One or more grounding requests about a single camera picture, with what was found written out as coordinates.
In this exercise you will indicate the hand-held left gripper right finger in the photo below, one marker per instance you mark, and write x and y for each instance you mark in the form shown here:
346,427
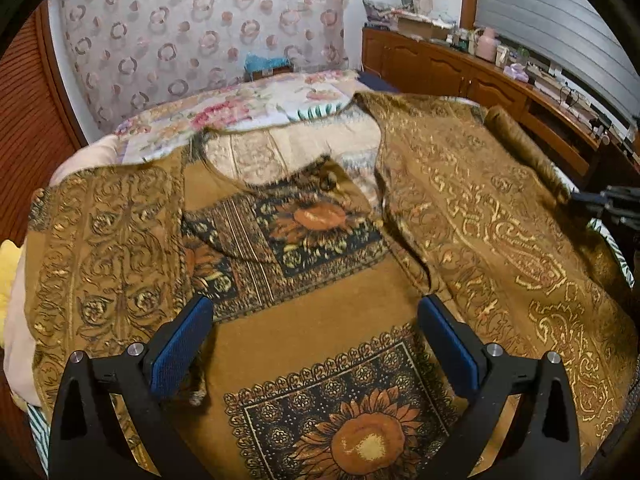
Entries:
452,345

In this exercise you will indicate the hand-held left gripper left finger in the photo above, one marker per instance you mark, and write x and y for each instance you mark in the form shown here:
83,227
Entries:
182,345

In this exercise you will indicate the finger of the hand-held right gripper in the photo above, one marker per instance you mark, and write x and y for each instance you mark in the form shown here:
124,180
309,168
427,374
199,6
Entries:
607,202

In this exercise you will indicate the brown sunflower print garment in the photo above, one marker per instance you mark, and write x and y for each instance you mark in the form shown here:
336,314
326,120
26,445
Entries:
310,320

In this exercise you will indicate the purple small object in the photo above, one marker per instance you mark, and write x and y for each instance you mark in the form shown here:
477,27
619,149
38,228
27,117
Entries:
515,71

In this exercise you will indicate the yellow cloth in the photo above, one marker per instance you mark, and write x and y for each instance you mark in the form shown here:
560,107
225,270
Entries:
7,272

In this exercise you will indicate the pink thermos jug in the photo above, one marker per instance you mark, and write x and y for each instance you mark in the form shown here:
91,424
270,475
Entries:
485,45

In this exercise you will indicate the wooden cabinet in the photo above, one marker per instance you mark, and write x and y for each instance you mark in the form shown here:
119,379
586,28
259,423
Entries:
450,67

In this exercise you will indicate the floral blanket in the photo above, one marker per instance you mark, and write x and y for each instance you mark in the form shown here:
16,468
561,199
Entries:
225,110

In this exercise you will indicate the cardboard box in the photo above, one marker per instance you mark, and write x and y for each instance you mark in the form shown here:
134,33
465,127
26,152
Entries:
420,27

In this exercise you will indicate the navy blanket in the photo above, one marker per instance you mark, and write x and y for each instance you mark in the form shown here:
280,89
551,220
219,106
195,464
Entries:
377,81

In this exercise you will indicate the wooden louvered wardrobe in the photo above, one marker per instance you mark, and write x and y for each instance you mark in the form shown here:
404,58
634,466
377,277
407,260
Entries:
30,125

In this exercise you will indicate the teal fluffy object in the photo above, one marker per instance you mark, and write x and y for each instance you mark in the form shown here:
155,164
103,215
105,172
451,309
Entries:
265,64

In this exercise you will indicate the patterned folded cloth stack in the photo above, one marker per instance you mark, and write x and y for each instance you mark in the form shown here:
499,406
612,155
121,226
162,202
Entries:
380,12

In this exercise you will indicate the circle pattern curtain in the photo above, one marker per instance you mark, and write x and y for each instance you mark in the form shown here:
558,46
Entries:
200,25

